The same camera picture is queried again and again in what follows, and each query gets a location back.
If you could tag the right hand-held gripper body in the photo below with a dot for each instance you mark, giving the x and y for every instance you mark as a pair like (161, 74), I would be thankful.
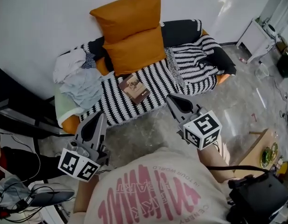
(202, 129)

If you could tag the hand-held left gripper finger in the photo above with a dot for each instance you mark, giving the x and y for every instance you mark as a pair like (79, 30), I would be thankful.
(100, 134)
(85, 129)

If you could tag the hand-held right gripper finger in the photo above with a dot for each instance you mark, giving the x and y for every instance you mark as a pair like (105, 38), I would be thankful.
(184, 102)
(179, 112)

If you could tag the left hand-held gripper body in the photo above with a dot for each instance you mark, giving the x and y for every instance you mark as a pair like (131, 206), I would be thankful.
(76, 164)

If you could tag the orange sofa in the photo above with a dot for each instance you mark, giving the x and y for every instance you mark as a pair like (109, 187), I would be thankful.
(70, 125)

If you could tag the brown book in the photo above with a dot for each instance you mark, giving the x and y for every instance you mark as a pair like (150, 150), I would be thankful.
(134, 88)

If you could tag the person's right forearm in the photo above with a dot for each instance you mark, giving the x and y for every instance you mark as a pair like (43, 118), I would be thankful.
(212, 162)

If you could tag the person's left forearm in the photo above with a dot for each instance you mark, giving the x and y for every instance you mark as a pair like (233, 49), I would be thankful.
(82, 195)

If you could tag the black white striped blanket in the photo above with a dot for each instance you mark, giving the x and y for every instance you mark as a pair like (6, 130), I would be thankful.
(195, 78)
(153, 87)

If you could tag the pale green cloth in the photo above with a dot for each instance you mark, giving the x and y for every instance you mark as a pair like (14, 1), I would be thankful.
(64, 101)

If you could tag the grey-blue garment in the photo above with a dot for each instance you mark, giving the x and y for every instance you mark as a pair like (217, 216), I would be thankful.
(83, 87)

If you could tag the wooden side table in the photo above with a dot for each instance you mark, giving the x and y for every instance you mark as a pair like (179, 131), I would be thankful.
(262, 136)

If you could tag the white garment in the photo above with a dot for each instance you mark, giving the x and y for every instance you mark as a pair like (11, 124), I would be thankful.
(67, 64)

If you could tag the blue checked cloth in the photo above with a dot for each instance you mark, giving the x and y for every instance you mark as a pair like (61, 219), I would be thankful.
(89, 60)

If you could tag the orange cushion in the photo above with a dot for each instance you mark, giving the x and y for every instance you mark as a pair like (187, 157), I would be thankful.
(137, 52)
(127, 15)

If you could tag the beige printed shirt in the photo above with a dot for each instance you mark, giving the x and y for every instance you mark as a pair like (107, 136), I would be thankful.
(158, 183)

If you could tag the green glass dish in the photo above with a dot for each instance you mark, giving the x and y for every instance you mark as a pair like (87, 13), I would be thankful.
(269, 155)

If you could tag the small red white bottle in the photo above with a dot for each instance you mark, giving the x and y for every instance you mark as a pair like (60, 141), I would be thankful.
(243, 59)

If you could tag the black cabinet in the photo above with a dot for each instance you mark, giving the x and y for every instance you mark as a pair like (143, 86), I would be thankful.
(15, 101)

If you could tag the clear plastic bin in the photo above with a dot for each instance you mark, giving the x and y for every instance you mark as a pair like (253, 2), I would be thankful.
(262, 71)

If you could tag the black waist pack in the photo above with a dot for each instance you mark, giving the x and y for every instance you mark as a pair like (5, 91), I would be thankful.
(258, 195)

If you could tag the white cabinet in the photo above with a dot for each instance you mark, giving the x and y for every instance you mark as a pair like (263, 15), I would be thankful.
(253, 41)

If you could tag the green bottle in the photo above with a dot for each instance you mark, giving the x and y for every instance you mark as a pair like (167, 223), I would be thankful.
(258, 19)

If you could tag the white round appliance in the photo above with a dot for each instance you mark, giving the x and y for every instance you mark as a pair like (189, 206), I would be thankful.
(271, 30)

